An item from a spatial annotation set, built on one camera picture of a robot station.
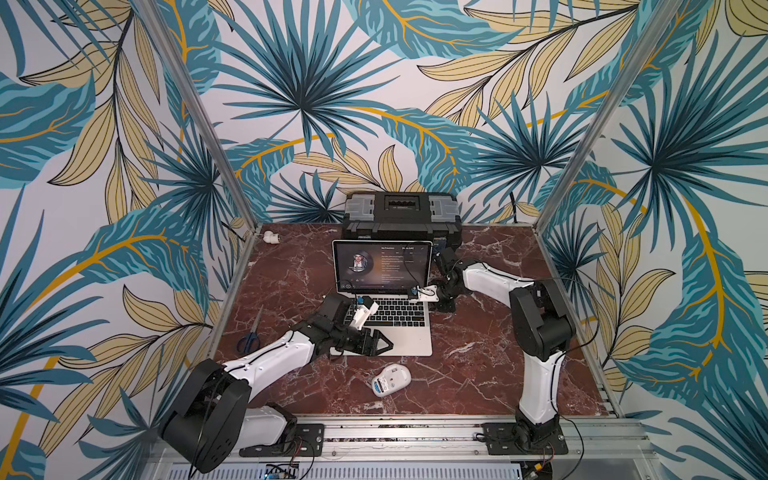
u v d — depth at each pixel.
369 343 0.72
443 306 0.88
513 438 0.70
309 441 0.73
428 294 0.86
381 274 0.95
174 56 0.74
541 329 0.53
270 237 1.12
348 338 0.72
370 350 0.72
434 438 0.75
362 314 0.77
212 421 0.40
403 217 1.05
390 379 0.80
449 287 0.77
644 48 0.74
